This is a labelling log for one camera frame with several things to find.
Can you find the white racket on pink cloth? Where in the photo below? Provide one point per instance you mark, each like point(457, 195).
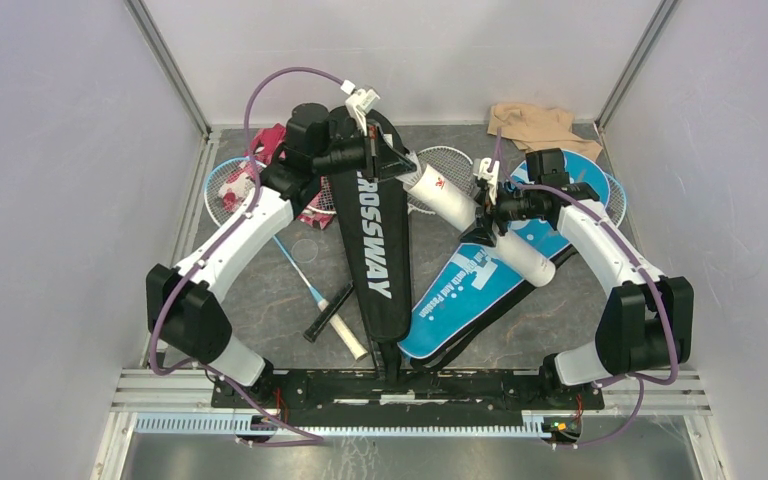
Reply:
point(320, 212)

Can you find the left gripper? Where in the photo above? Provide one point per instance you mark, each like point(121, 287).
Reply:
point(388, 164)

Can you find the clear tube lid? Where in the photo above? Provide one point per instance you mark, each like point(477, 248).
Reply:
point(305, 251)

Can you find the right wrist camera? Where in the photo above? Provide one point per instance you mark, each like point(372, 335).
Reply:
point(486, 172)

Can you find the black Crossway racket cover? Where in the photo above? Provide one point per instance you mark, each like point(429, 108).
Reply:
point(374, 226)

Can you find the white shuttlecock tube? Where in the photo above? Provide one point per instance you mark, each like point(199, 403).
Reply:
point(516, 253)

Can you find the beige cloth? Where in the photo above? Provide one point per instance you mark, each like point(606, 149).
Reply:
point(532, 128)

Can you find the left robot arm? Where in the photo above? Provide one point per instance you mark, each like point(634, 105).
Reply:
point(184, 301)

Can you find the racket under blue cover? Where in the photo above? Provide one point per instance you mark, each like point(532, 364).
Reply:
point(616, 206)

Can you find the blue frame badminton racket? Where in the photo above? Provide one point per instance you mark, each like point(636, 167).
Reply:
point(224, 192)

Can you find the pink camouflage cloth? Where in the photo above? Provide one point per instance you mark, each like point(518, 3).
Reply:
point(265, 142)

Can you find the white racket behind black cover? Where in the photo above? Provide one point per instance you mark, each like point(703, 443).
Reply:
point(453, 162)

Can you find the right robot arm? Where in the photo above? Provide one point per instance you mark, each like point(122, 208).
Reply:
point(646, 325)

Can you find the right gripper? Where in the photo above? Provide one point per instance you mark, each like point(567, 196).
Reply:
point(479, 235)

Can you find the blue Sport racket cover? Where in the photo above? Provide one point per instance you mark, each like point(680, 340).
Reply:
point(476, 285)

